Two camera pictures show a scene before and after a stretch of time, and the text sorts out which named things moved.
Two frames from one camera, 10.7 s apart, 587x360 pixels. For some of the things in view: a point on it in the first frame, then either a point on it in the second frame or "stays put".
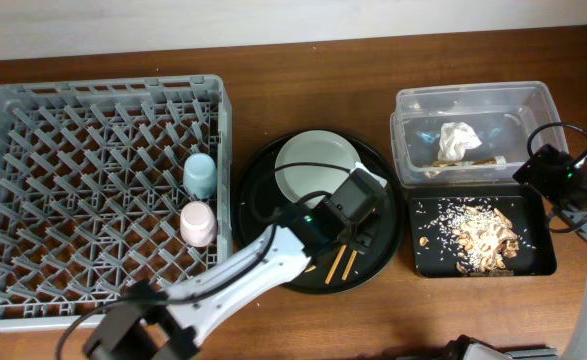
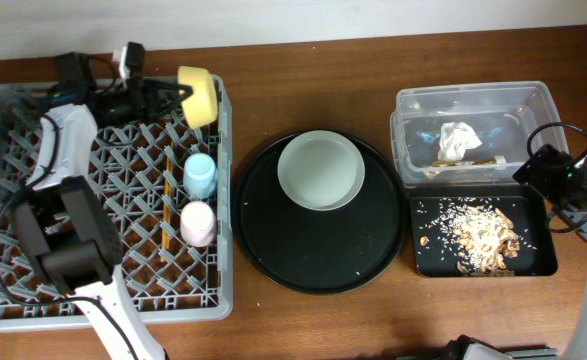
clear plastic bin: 470,133 stays put
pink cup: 198,224 stays put
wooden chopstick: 335,264 -> 167,203
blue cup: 200,176 stays put
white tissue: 455,138 stays put
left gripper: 361,237 -> 143,97
